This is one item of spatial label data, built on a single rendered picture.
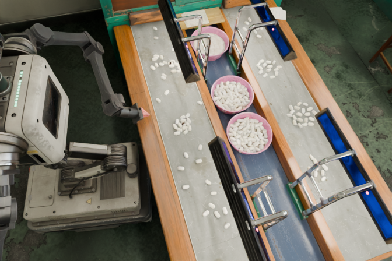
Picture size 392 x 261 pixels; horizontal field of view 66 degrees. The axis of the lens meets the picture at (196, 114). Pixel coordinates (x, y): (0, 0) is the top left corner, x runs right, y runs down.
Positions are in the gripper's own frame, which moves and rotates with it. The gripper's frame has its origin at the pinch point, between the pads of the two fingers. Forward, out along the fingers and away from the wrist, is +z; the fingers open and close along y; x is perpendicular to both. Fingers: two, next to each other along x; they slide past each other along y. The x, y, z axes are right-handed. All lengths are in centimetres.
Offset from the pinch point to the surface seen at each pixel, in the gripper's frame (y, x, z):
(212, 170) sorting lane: -39.8, -12.6, 22.9
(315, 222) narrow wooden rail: -81, -42, 52
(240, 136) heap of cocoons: -25, -27, 40
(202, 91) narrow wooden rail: 9.5, -20.0, 30.9
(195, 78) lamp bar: 0.7, -36.8, 3.3
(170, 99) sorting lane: 10.7, -4.6, 17.0
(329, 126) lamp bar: -44, -74, 41
